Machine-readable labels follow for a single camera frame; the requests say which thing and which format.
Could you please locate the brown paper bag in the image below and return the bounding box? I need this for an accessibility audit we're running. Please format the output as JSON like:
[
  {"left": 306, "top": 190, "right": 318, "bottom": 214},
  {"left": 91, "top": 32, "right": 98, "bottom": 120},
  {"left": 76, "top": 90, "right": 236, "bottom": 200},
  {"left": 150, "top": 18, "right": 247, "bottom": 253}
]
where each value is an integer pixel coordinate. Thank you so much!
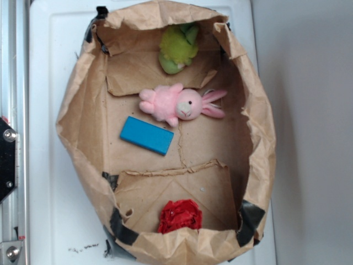
[{"left": 56, "top": 1, "right": 276, "bottom": 264}]

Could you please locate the pink plush bunny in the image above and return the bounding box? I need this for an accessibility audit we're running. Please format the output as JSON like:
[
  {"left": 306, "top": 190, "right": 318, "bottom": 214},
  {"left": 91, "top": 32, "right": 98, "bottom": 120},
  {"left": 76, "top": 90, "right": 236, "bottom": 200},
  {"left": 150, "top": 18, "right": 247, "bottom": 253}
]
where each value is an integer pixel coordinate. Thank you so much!
[{"left": 139, "top": 83, "right": 227, "bottom": 127}]

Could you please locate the green plush toy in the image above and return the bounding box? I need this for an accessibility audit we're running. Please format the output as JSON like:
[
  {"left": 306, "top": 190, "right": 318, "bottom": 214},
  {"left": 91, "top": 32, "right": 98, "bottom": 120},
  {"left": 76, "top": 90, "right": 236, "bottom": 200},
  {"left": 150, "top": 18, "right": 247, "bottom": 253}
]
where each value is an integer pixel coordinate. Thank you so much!
[{"left": 158, "top": 23, "right": 199, "bottom": 75}]

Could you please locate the aluminium frame rail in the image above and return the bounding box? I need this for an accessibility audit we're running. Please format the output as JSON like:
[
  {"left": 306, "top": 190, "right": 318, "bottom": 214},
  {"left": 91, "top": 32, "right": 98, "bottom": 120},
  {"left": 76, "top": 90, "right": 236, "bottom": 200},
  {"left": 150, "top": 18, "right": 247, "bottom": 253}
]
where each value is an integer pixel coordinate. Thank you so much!
[{"left": 1, "top": 1, "right": 30, "bottom": 264}]

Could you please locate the blue rectangular block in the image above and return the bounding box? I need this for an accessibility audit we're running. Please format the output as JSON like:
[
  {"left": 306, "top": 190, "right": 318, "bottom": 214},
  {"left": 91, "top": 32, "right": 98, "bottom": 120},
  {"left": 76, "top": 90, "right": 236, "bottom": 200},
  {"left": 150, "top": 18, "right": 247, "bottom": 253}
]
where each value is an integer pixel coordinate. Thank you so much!
[{"left": 120, "top": 116, "right": 174, "bottom": 155}]

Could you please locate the red crumpled paper ball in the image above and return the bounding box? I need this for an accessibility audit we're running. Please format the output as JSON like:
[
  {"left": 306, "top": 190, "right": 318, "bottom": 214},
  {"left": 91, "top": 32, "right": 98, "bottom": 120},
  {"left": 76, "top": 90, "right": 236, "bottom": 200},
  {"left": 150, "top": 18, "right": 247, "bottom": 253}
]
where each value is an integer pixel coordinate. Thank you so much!
[{"left": 157, "top": 199, "right": 202, "bottom": 234}]

